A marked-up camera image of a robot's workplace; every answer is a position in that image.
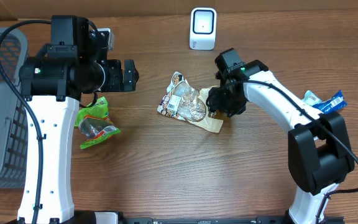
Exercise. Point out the beige pastry snack packet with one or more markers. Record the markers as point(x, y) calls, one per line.
point(185, 103)

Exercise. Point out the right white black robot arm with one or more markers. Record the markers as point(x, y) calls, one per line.
point(318, 143)

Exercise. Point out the blue oreo packet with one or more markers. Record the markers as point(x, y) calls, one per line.
point(337, 102)

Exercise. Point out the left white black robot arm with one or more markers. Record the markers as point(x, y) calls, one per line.
point(75, 63)

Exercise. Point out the green snack packet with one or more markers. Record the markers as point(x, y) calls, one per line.
point(95, 124)

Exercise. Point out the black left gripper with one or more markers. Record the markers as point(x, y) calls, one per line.
point(117, 83)

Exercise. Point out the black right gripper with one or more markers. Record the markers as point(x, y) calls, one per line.
point(214, 103)

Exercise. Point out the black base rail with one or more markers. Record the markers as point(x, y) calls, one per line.
point(213, 220)

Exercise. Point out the white snack packet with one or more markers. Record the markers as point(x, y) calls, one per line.
point(311, 99)

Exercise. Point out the white barcode scanner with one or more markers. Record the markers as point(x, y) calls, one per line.
point(203, 28)

